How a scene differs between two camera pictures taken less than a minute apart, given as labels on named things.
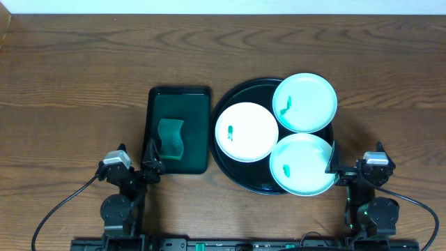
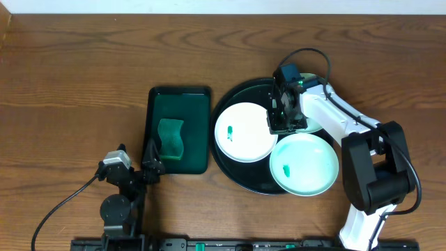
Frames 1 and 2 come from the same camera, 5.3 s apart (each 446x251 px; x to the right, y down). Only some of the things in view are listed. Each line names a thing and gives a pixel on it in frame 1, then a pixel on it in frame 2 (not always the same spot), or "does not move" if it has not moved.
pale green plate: x=298 y=163 does not move
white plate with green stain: x=247 y=132 does not move
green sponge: x=171 y=145 does not move
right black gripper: x=348 y=173 -> x=274 y=126
